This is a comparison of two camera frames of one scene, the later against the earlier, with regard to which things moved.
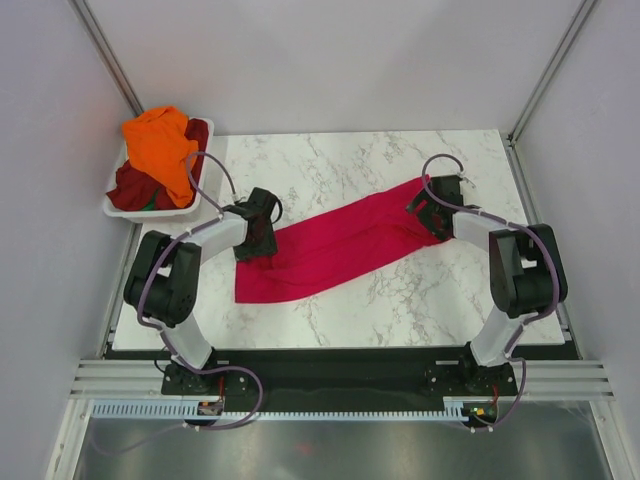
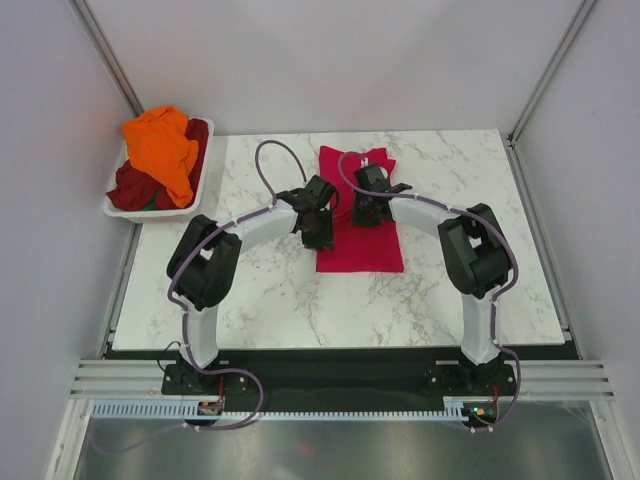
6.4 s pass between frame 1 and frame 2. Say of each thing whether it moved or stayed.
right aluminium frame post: stayed
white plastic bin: stayed
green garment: stayed
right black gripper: moved
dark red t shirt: stayed
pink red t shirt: moved
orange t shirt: stayed
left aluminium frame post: stayed
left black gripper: moved
